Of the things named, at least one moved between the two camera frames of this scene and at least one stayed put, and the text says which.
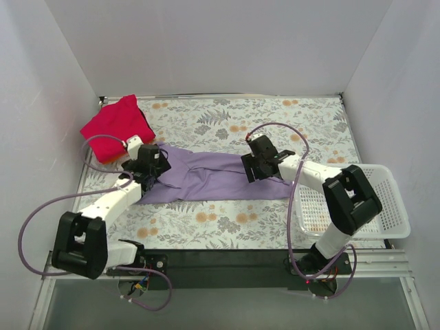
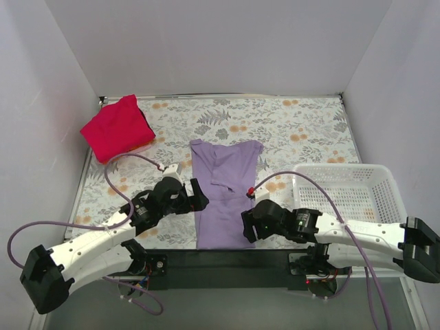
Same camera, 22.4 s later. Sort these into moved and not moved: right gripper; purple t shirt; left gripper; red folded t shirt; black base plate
Moved: right gripper; left gripper; purple t shirt
Not moved: black base plate; red folded t shirt
